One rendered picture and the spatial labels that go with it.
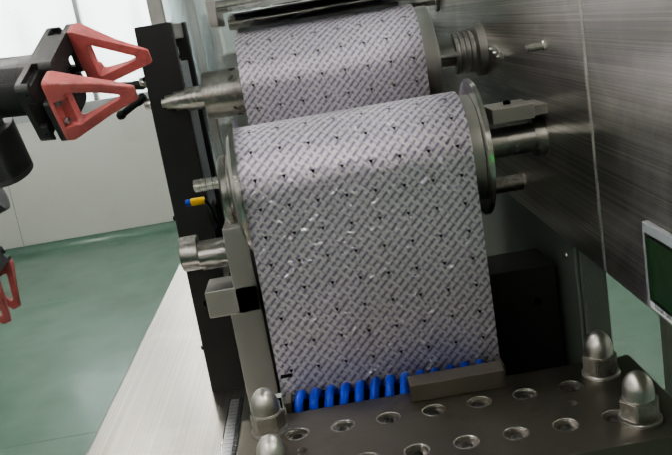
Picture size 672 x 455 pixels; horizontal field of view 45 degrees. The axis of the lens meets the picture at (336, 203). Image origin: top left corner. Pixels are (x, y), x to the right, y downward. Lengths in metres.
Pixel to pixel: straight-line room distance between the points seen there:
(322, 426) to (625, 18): 0.46
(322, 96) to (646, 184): 0.50
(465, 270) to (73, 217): 6.03
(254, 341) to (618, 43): 0.52
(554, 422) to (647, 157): 0.26
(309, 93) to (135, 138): 5.53
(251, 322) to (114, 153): 5.69
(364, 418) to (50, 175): 6.04
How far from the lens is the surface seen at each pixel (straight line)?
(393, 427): 0.79
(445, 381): 0.83
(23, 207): 6.87
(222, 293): 0.93
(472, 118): 0.84
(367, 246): 0.83
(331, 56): 1.04
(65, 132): 0.80
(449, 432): 0.77
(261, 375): 0.97
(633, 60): 0.65
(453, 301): 0.86
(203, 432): 1.15
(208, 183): 0.86
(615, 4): 0.67
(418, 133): 0.83
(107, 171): 6.64
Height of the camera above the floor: 1.41
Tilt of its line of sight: 13 degrees down
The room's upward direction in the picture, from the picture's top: 10 degrees counter-clockwise
